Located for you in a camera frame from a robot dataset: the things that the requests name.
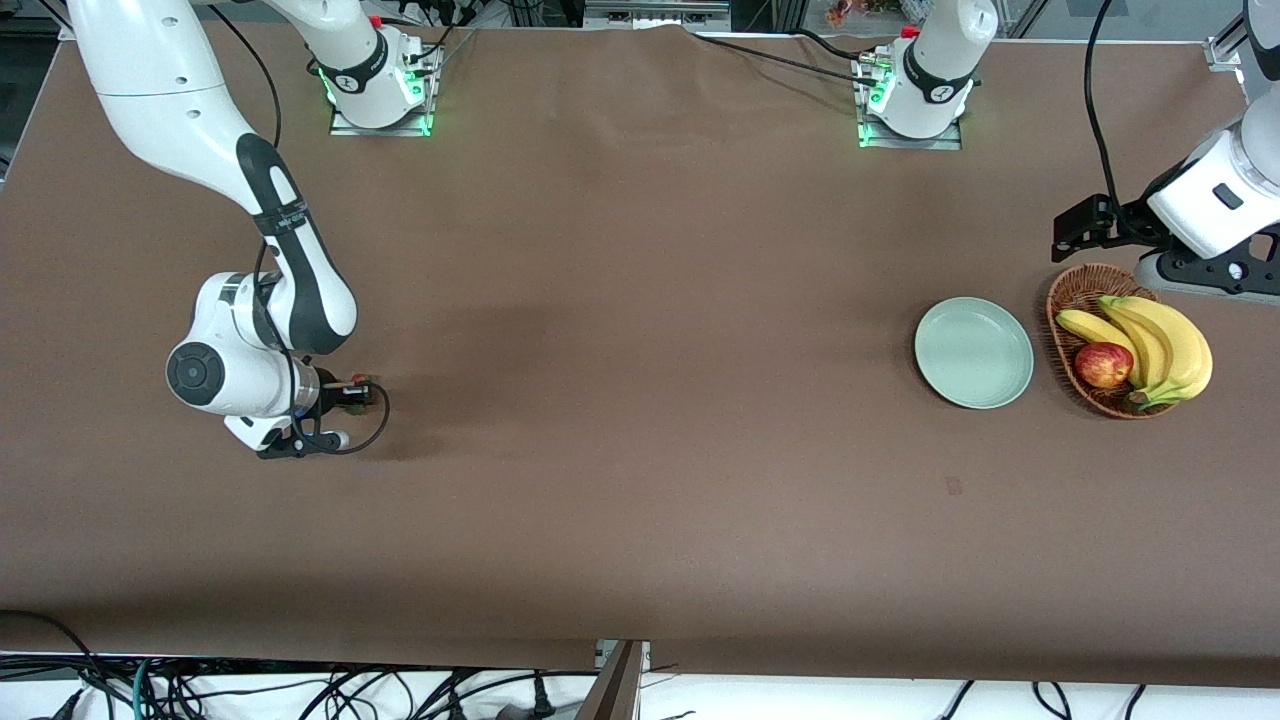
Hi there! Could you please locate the round pale green plate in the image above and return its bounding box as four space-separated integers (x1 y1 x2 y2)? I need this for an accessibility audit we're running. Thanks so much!
914 297 1035 410

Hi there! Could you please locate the brown wicker basket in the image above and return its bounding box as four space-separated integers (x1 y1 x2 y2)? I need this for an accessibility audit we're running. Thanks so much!
1046 263 1181 420

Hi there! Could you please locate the yellow banana bunch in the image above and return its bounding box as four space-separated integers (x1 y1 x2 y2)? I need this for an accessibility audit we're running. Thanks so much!
1057 295 1214 411

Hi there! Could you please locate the red apple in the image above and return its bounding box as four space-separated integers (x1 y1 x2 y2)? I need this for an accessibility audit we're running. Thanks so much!
1074 342 1135 390

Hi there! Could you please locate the table cover sheet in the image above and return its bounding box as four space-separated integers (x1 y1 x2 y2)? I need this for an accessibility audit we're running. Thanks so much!
0 20 1280 691

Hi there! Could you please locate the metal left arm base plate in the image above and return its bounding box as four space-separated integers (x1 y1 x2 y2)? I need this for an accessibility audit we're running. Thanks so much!
857 118 964 152

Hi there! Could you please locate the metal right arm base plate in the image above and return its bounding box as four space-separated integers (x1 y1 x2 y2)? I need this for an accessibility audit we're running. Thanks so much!
329 98 434 138

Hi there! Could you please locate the black cable across table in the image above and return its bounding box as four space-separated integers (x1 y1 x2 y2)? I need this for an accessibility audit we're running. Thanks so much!
690 33 886 86

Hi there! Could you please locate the black cable with plug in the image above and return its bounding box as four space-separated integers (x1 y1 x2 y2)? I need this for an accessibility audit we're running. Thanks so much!
430 668 561 720

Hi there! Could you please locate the brown wooden post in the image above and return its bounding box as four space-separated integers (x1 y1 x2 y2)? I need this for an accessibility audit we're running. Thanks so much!
578 640 646 720

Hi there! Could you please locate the metal rail behind table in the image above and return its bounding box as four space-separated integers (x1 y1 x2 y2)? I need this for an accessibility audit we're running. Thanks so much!
583 0 733 31

